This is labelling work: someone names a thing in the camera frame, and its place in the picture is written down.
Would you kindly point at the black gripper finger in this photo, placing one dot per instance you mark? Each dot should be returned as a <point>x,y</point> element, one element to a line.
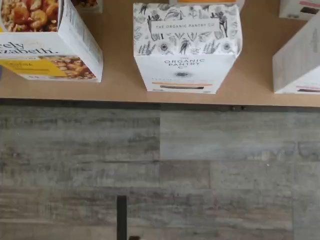
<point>121,217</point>
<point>134,238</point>

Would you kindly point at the white box pink strip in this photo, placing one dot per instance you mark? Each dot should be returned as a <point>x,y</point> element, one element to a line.
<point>300,62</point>
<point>300,8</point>

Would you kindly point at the white box yellow strip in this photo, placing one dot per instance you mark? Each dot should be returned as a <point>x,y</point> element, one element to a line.
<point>187,50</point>

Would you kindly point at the Purely Elizabeth yellow white box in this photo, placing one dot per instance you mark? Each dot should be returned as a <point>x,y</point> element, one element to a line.
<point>37,50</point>
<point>87,6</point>

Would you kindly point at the black metal shelving rack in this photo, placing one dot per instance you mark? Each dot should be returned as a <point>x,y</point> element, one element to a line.
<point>237,108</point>

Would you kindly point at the wooden shelf board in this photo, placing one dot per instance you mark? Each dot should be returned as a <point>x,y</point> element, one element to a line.
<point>120,50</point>

